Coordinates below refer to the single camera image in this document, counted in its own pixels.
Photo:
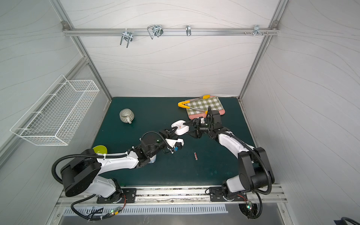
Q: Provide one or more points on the white wire basket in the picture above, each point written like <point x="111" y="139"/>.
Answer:
<point x="55" y="117"/>

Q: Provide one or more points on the metal hook clamp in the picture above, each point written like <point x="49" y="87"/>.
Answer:
<point x="188" y="30"/>
<point x="155" y="31"/>
<point x="257" y="31"/>
<point x="126" y="37"/>

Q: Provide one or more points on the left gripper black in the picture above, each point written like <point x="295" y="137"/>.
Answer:
<point x="168" y="135"/>

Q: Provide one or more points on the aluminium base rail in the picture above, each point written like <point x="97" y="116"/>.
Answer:
<point x="163" y="195"/>

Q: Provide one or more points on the green yellow bowl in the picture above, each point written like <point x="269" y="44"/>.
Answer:
<point x="100" y="149"/>

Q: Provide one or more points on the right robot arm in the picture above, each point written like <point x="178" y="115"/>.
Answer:
<point x="255" y="172"/>

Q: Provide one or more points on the yellow steel tongs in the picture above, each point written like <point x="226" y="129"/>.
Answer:
<point x="184" y="104"/>

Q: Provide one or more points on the aluminium crossbar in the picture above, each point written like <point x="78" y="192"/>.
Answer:
<point x="168" y="32"/>

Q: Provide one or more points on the white alarm clock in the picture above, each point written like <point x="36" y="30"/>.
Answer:
<point x="181" y="128"/>

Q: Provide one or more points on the blue alarm clock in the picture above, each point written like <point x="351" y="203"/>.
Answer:
<point x="152" y="159"/>

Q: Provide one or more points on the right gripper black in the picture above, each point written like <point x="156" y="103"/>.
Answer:
<point x="196" y="125"/>

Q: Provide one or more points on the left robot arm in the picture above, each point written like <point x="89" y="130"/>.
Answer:
<point x="83" y="173"/>

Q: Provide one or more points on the pink tray checkered cloth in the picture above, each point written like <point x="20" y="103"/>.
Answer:
<point x="212" y="102"/>

